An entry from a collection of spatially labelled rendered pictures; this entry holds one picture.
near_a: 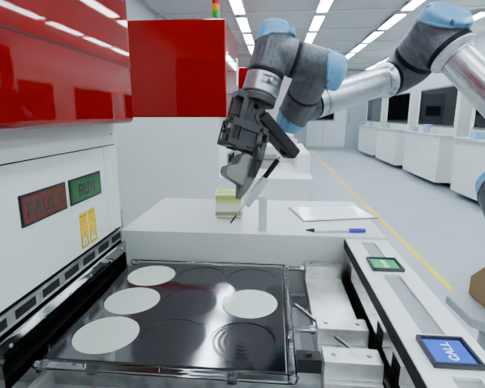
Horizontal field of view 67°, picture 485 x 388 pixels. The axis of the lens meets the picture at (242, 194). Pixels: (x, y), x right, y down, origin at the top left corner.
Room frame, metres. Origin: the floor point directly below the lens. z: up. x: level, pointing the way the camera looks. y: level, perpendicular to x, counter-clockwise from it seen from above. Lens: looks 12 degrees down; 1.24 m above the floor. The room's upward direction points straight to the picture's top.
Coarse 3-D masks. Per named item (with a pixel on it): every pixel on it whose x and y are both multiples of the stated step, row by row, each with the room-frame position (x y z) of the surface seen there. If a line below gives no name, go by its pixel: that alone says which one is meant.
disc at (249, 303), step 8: (232, 296) 0.63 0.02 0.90; (240, 296) 0.63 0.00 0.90; (248, 296) 0.63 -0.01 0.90; (256, 296) 0.63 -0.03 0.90; (264, 296) 0.63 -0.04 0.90; (272, 296) 0.63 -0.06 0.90; (224, 304) 0.61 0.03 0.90; (232, 304) 0.61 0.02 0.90; (240, 304) 0.61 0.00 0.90; (248, 304) 0.61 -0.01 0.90; (256, 304) 0.60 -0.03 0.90; (264, 304) 0.60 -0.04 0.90; (272, 304) 0.60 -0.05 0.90; (232, 312) 0.58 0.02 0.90; (240, 312) 0.58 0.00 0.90; (248, 312) 0.58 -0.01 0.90; (256, 312) 0.58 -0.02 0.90; (264, 312) 0.58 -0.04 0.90; (272, 312) 0.58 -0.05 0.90
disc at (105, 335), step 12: (96, 324) 0.54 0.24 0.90; (108, 324) 0.54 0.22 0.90; (120, 324) 0.54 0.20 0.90; (132, 324) 0.54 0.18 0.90; (84, 336) 0.51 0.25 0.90; (96, 336) 0.51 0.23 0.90; (108, 336) 0.51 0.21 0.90; (120, 336) 0.51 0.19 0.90; (132, 336) 0.51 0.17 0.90; (84, 348) 0.48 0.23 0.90; (96, 348) 0.48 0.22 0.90; (108, 348) 0.48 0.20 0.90; (120, 348) 0.48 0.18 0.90
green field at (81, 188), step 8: (88, 176) 0.71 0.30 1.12; (96, 176) 0.74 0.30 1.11; (72, 184) 0.65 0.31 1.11; (80, 184) 0.67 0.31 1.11; (88, 184) 0.70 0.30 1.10; (96, 184) 0.74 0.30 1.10; (72, 192) 0.65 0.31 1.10; (80, 192) 0.67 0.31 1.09; (88, 192) 0.70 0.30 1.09; (96, 192) 0.73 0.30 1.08; (72, 200) 0.64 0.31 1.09
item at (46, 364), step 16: (32, 368) 0.44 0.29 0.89; (48, 368) 0.44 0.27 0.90; (64, 368) 0.44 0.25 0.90; (80, 368) 0.44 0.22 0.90; (96, 368) 0.44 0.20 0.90; (112, 368) 0.43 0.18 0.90; (128, 368) 0.43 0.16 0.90; (144, 368) 0.43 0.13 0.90; (160, 368) 0.43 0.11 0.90; (176, 368) 0.43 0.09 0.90; (192, 368) 0.43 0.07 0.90; (288, 384) 0.41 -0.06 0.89
